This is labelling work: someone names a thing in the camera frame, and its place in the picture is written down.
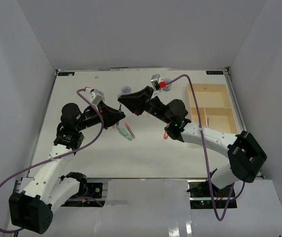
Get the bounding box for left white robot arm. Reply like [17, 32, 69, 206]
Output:
[9, 101, 125, 234]

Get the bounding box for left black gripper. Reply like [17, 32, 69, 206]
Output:
[76, 100, 126, 131]

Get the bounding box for left clear clip jar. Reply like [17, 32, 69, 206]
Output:
[121, 86, 132, 95]

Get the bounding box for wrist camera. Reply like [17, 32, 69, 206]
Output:
[88, 89, 105, 106]
[150, 74, 166, 91]

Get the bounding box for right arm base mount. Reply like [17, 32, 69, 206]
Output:
[184, 181, 238, 209]

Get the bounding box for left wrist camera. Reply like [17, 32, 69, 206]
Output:
[88, 89, 105, 106]

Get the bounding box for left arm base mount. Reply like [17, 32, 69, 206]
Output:
[60, 172, 105, 207]

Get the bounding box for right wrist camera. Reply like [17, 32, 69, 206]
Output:
[150, 74, 166, 91]

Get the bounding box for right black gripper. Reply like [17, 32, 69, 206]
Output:
[118, 86, 172, 124]

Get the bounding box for right clear clip jar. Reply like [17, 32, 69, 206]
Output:
[162, 78, 172, 92]

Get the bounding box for clear clip jar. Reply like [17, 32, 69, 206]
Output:
[162, 78, 172, 92]
[121, 86, 132, 95]

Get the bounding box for pink highlighter pen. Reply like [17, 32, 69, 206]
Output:
[125, 123, 135, 139]

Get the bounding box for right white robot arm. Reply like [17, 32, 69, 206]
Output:
[118, 86, 267, 197]

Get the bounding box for wooden compartment box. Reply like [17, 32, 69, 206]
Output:
[185, 83, 240, 134]

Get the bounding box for green highlighter pen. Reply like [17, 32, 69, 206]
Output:
[116, 126, 133, 141]

